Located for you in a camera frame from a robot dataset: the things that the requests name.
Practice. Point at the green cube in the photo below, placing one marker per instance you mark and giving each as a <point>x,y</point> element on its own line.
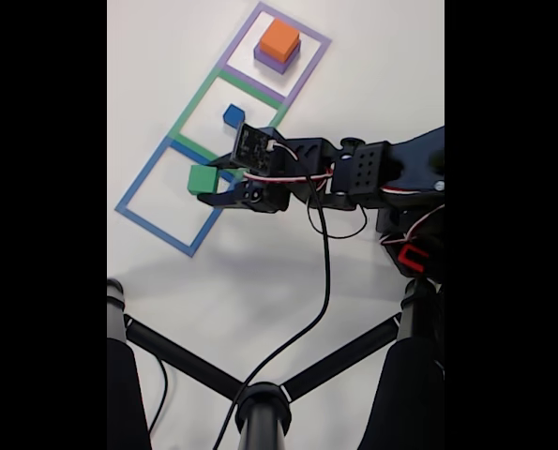
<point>201,178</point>

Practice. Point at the small blue cube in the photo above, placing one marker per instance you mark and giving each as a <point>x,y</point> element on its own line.
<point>233,114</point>

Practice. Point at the purple block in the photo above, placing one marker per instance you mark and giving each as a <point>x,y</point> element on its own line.
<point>274,65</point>

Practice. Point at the orange cube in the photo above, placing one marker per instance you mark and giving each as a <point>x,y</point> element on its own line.
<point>278,35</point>

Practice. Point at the camera board with blue mount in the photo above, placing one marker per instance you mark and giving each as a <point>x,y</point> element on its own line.
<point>255,145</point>

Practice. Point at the green square frame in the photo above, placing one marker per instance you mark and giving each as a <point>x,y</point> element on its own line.
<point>191,110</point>

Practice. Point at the blue square frame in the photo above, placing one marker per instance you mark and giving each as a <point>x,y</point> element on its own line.
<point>139,180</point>

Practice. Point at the purple square frame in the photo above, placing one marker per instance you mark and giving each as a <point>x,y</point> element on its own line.
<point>244,33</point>

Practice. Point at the black camera tripod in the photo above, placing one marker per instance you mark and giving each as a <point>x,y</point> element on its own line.
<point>262,412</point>

